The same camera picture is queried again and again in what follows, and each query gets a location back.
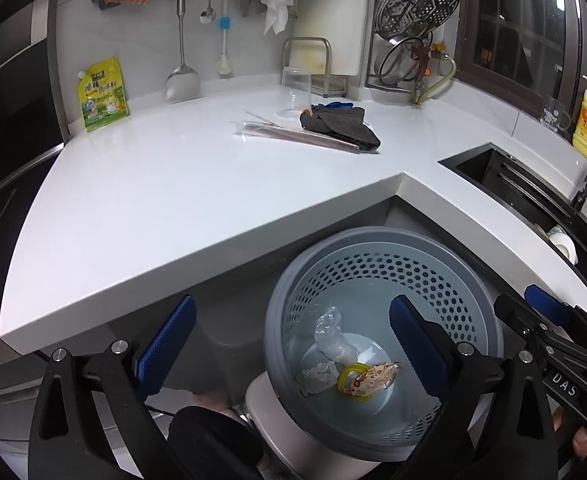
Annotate clear glass cup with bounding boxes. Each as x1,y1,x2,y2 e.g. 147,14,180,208
277,66,312,119

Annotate red white snack wrapper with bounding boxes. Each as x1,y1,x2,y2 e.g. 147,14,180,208
362,362,401,396

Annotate steel pot lid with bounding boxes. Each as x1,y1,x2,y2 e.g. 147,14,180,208
374,36,430,86

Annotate white cutting board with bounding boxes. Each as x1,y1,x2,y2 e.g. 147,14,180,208
293,0,369,76

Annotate glass mug with print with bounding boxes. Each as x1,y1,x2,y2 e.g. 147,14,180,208
541,96,571,132

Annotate small steel ladle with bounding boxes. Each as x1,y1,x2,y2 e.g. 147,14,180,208
200,0,216,25

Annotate yellow gas hose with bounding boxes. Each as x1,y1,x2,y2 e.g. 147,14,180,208
410,43,459,106

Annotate white dishes in sink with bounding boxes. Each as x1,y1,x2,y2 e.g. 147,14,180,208
546,226,579,266

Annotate dark framed window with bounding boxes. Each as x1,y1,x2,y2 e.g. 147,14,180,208
455,0,587,117

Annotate yellow ring wrapper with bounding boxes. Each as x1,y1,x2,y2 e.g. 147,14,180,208
337,363,373,402

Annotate steel steamer tray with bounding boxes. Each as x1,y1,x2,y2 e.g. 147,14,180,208
373,0,461,40

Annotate white trash bin base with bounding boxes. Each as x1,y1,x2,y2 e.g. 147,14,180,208
244,372,378,480

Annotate white tissue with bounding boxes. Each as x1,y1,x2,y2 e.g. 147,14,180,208
297,361,339,396

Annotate white hanging cloth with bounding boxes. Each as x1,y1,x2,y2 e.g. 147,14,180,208
261,0,293,35

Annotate steel cutting board rack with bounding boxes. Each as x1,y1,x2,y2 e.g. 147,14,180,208
281,36,349,98

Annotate black dish rack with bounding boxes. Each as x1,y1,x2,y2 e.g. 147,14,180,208
365,0,455,94

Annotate blue white bottle brush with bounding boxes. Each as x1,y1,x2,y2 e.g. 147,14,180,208
216,0,232,78

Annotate clear plastic bag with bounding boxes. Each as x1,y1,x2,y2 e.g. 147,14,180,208
314,306,359,366

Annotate right hand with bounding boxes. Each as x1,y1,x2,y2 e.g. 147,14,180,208
550,404,587,480

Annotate black kitchen sink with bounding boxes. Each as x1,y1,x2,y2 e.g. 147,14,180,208
440,143,587,286

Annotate dark grey cloth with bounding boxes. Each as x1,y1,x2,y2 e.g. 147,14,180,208
300,102,381,151

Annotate yellow green seasoning pouch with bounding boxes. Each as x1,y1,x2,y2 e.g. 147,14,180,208
77,56,130,132

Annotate steel spatula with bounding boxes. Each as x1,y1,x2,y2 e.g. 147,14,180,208
165,0,200,103

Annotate grey perforated trash basket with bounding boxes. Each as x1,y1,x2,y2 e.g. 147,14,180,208
265,226,504,462

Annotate chopsticks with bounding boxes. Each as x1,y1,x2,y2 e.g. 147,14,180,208
232,107,376,153

